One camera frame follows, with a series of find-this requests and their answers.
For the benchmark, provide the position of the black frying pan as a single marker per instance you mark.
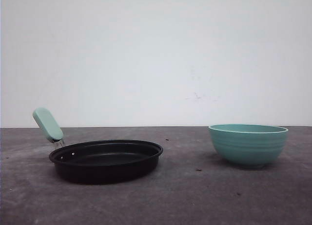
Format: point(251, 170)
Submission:
point(97, 162)

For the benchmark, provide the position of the teal ceramic bowl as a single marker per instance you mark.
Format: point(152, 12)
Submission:
point(248, 145)

